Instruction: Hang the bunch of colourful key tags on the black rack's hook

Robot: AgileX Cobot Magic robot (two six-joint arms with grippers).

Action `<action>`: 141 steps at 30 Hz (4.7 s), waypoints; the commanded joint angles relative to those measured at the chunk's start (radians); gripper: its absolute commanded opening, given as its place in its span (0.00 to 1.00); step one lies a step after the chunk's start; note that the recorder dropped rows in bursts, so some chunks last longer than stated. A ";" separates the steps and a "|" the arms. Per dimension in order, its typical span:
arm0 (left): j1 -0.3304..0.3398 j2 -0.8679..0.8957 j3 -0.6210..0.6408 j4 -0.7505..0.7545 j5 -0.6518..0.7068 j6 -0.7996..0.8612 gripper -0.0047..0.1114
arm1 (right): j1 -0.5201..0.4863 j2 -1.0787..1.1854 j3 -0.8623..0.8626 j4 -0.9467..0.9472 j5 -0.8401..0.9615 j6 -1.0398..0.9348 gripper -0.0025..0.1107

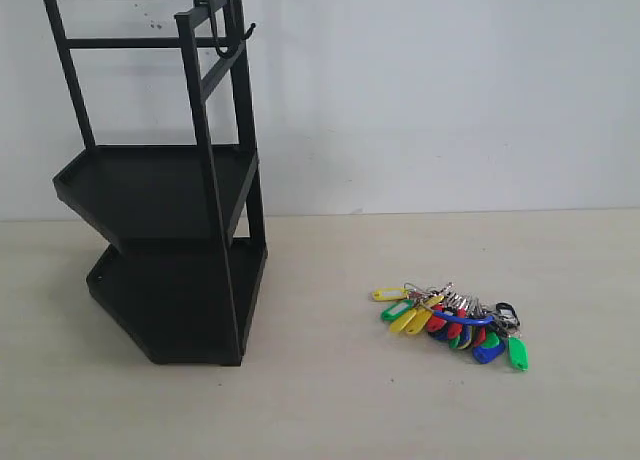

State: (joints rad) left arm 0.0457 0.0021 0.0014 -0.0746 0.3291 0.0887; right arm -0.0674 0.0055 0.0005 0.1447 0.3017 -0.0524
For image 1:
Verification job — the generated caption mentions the bunch of colourful key tags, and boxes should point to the bunch of colourful key tags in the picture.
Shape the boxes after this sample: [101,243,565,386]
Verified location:
[370,282,529,372]

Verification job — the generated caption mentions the black two-tier metal rack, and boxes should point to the black two-tier metal rack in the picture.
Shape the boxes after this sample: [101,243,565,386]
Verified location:
[43,0,268,366]

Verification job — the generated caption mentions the black S hook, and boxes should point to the black S hook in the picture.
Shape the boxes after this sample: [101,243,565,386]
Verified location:
[213,0,256,60]

